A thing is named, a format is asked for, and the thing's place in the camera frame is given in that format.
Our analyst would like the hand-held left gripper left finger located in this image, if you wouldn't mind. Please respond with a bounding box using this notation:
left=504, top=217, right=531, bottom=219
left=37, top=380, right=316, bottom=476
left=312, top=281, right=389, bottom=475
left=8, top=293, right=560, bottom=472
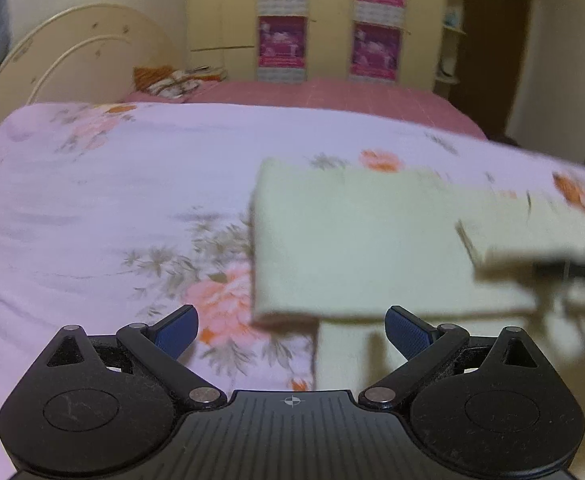
left=46, top=304, right=227, bottom=411

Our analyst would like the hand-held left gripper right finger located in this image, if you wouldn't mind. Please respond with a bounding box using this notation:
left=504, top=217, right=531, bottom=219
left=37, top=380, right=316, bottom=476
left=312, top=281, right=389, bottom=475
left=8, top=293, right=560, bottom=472
left=359, top=305, right=541, bottom=411

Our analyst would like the cream cloth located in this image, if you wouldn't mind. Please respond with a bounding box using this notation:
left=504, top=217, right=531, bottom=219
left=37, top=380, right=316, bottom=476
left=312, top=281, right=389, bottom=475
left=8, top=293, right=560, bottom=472
left=249, top=157, right=585, bottom=392

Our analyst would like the floral blanket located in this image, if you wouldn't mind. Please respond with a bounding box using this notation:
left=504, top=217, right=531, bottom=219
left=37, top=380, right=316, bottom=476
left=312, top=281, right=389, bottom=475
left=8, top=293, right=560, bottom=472
left=0, top=102, right=585, bottom=480

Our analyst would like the brown wooden door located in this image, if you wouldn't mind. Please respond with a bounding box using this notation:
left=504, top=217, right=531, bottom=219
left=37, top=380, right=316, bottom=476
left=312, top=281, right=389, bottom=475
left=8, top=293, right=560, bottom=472
left=447, top=0, right=532, bottom=137

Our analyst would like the orange patterned pillow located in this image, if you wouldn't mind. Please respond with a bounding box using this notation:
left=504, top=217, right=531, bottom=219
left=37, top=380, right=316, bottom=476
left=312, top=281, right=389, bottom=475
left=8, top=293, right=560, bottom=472
left=133, top=65, right=199, bottom=99

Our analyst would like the pink bedsheet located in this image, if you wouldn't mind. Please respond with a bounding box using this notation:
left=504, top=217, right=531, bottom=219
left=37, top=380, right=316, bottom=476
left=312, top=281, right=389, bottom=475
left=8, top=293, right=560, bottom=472
left=121, top=77, right=488, bottom=141

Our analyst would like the patterned folded cloth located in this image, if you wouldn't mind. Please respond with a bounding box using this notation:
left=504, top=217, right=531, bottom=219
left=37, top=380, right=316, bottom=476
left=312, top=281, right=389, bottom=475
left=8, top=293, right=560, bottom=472
left=185, top=66, right=228, bottom=84

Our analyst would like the cream corner shelf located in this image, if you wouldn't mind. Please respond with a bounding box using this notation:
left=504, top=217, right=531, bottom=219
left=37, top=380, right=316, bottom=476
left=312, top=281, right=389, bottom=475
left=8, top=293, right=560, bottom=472
left=434, top=0, right=473, bottom=87

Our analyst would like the cream arched headboard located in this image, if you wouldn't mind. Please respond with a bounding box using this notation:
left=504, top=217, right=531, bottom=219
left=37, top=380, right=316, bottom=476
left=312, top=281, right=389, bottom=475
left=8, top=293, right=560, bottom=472
left=0, top=3, right=181, bottom=147

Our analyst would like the cream wardrobe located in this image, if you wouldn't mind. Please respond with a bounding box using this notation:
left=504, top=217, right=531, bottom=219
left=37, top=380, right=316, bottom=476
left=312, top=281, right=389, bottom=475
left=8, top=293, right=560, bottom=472
left=185, top=0, right=454, bottom=94

